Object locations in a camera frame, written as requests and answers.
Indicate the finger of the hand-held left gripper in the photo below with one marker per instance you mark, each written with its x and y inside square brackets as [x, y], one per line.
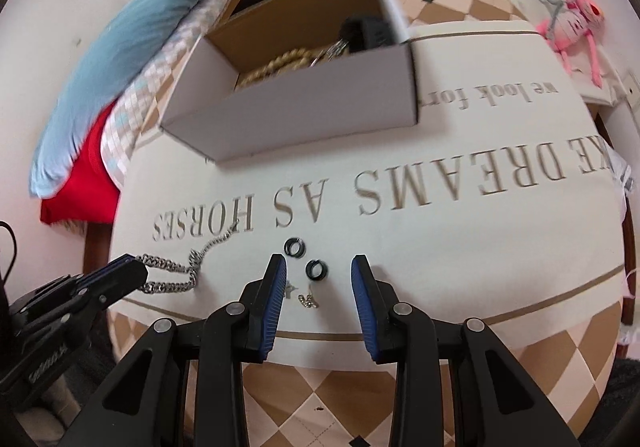
[112, 271]
[125, 288]

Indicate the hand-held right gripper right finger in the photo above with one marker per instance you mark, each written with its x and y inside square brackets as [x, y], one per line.
[362, 307]

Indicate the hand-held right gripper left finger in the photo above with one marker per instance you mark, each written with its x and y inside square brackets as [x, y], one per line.
[272, 307]

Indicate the white cardboard box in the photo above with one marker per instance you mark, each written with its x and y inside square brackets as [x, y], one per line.
[300, 107]

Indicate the red blanket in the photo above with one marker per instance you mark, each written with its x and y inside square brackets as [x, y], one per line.
[85, 177]

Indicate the printed checkered blanket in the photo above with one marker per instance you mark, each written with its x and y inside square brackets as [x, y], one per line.
[450, 252]

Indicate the pastel checkered quilt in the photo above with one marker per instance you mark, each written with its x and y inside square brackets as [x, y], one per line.
[150, 92]

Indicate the blue pillow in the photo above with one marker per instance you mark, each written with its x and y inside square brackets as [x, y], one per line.
[125, 52]

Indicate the silver metal trinket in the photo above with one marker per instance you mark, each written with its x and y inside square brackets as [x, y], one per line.
[337, 49]

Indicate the black pouch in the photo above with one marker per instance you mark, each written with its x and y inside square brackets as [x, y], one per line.
[372, 32]

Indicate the pink plush toy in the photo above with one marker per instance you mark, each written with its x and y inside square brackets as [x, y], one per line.
[570, 24]

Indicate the wall socket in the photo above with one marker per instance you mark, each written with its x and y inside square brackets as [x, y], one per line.
[633, 91]

